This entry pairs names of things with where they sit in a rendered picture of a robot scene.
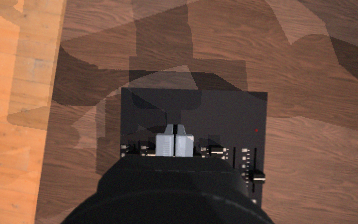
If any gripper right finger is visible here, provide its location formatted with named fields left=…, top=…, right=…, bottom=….
left=174, top=124, right=194, bottom=157

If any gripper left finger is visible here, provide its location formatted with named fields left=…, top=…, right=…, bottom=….
left=155, top=124, right=175, bottom=156

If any black lighting desk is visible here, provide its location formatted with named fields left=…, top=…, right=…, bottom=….
left=120, top=87, right=268, bottom=208

